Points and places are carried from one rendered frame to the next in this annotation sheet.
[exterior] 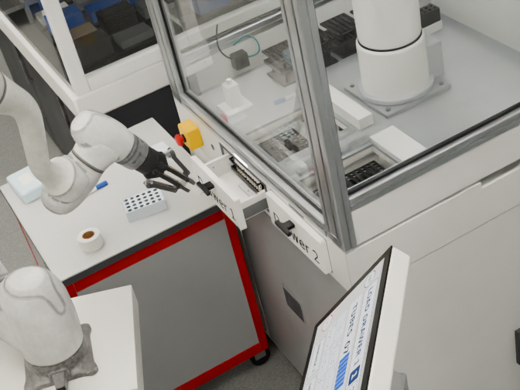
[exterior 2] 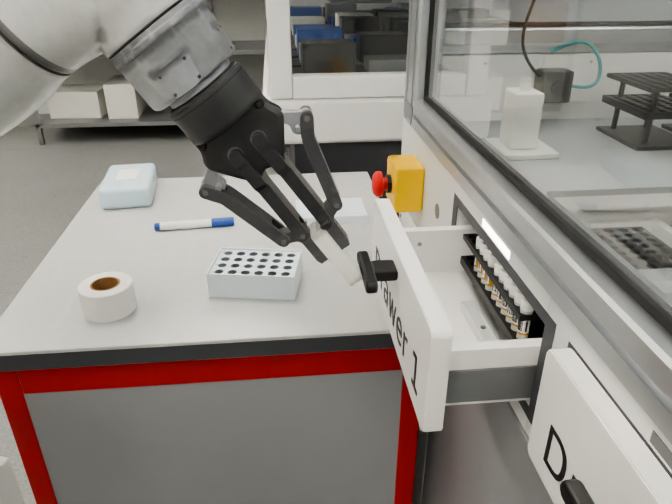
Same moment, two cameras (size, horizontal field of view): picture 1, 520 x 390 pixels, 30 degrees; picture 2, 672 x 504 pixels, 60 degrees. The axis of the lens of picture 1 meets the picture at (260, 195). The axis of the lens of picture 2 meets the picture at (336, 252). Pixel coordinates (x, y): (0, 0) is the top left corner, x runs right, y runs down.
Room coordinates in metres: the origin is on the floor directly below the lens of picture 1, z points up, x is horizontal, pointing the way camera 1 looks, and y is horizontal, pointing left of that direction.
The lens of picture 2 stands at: (1.76, 0.05, 1.19)
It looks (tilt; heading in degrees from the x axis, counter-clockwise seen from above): 27 degrees down; 15
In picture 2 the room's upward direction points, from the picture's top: straight up
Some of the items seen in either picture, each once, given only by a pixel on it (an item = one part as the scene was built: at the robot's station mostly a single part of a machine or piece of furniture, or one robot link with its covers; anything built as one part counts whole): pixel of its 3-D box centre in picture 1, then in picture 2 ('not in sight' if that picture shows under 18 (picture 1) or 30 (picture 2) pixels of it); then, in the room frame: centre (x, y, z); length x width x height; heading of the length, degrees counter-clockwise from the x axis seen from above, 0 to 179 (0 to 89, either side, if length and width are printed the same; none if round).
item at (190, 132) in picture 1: (189, 135); (402, 183); (2.61, 0.17, 0.88); 0.07 x 0.05 x 0.07; 21
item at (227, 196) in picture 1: (217, 191); (402, 296); (2.28, 0.12, 0.87); 0.29 x 0.02 x 0.11; 21
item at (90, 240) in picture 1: (90, 240); (107, 296); (2.33, 0.52, 0.78); 0.07 x 0.07 x 0.04
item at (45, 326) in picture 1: (35, 310); not in sight; (1.80, 0.59, 1.00); 0.18 x 0.16 x 0.22; 57
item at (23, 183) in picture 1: (28, 183); (129, 184); (2.71, 0.73, 0.78); 0.15 x 0.10 x 0.04; 26
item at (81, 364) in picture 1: (56, 357); not in sight; (1.78, 0.58, 0.86); 0.22 x 0.18 x 0.06; 6
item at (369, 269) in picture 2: (206, 186); (378, 270); (2.27, 0.14, 0.91); 0.07 x 0.04 x 0.01; 21
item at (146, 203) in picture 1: (143, 203); (256, 272); (2.45, 0.35, 0.78); 0.12 x 0.08 x 0.04; 101
